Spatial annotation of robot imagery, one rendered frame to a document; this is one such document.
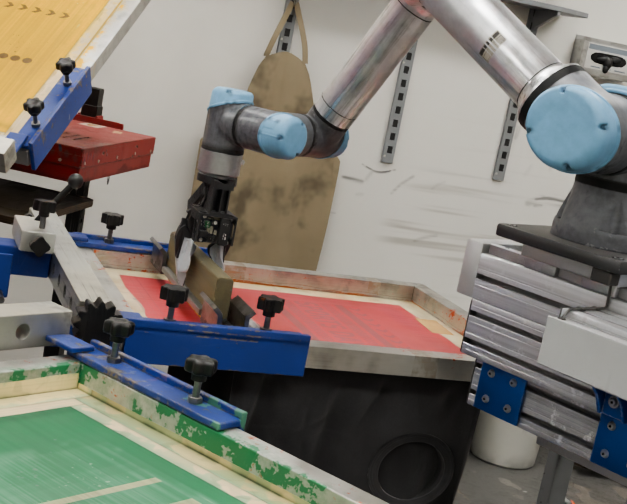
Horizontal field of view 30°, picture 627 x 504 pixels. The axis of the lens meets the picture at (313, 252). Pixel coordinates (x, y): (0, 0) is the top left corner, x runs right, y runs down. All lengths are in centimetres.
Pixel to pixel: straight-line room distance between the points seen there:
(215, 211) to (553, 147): 68
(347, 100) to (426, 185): 248
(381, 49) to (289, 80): 220
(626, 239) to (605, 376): 25
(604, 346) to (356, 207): 287
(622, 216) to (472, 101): 281
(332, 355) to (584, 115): 60
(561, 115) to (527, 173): 307
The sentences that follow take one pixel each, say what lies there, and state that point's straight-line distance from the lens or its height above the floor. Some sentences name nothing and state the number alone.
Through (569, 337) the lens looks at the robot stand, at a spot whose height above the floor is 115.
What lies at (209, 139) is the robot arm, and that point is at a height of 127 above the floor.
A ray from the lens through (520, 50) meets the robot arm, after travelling 169.
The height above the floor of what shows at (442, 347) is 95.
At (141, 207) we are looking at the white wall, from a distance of 416.
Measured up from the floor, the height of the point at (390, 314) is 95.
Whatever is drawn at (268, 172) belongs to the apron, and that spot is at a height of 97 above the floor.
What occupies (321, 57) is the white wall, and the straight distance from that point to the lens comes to 426.
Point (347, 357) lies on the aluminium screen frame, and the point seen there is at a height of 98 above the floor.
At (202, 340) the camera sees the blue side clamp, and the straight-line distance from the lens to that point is 184.
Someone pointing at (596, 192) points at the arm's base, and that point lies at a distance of 175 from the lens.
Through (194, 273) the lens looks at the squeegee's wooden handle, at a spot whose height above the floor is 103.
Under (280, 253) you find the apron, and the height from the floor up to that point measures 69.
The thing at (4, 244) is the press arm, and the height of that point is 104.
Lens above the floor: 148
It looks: 10 degrees down
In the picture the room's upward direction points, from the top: 11 degrees clockwise
